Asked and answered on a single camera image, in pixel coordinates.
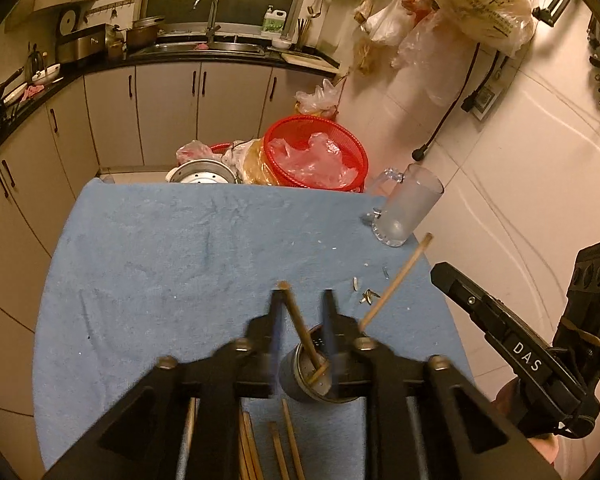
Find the copper cooking pot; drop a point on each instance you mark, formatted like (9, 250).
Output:
(142, 35)

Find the chrome faucet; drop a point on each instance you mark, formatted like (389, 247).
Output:
(211, 15)

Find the crumpled pink plastic bag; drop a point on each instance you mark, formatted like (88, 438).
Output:
(195, 151)

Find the perforated metal chopstick holder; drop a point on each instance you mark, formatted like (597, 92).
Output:
(297, 381)

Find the small white bowl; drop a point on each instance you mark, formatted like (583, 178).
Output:
(281, 43)

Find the hanging white plastic bag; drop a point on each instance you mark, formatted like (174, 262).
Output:
(387, 20)

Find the hanging metal ladle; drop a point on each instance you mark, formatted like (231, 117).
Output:
(314, 7)

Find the pink plastic bag in basket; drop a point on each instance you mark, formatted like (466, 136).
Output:
(315, 160)

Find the large red plastic basket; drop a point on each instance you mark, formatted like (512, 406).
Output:
(273, 154)

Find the metal steamer pot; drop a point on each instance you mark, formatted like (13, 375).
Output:
(200, 175)

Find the person's right hand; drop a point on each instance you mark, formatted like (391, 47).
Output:
(503, 399)

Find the small wall hook rail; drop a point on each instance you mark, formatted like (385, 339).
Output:
(107, 10)

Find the blue towel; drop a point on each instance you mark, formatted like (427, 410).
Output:
(180, 260)

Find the pink cloth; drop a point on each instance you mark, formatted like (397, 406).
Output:
(34, 91)

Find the stainless steel sink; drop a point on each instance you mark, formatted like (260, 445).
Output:
(200, 49)

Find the hanging clear plastic bags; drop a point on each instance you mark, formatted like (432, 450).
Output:
(430, 60)

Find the white bowl with utensil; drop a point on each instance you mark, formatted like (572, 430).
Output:
(46, 76)

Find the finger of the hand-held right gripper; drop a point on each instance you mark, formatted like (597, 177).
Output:
(467, 300)

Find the white plastic bag with food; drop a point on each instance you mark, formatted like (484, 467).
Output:
(315, 100)

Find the seed shells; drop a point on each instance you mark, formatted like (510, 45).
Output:
(367, 296)

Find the brown jar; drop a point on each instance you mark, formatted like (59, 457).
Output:
(115, 42)

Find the bagged flatbread stack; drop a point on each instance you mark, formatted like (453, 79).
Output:
(252, 162)

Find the clear glass mug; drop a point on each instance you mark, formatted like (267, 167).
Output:
(410, 205)

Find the white detergent bottle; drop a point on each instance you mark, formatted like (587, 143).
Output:
(272, 21)

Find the black kitchen countertop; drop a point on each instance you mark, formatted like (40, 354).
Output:
(105, 60)

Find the bundle of dark chopsticks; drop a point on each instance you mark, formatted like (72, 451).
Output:
(302, 32)

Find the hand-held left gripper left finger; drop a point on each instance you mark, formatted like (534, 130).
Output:
(275, 345)

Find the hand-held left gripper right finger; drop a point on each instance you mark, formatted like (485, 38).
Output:
(330, 345)

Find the beige lower kitchen cabinets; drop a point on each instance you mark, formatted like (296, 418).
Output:
(165, 110)

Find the hanging brown mesh bag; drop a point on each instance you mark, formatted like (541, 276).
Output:
(364, 57)

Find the black kettle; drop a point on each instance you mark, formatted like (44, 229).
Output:
(34, 62)

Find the wall socket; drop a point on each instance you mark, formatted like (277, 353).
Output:
(485, 102)

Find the steel bread maker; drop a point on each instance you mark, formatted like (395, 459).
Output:
(77, 45)

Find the round wall scale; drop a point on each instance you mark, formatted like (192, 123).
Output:
(70, 20)

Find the wooden cutting board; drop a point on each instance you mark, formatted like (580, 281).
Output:
(312, 61)

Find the small red plastic basket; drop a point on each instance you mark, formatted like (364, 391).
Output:
(219, 146)

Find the white plate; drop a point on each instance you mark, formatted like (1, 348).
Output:
(15, 94)

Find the hanging bag with round flatbread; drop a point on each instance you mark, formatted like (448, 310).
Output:
(480, 5)

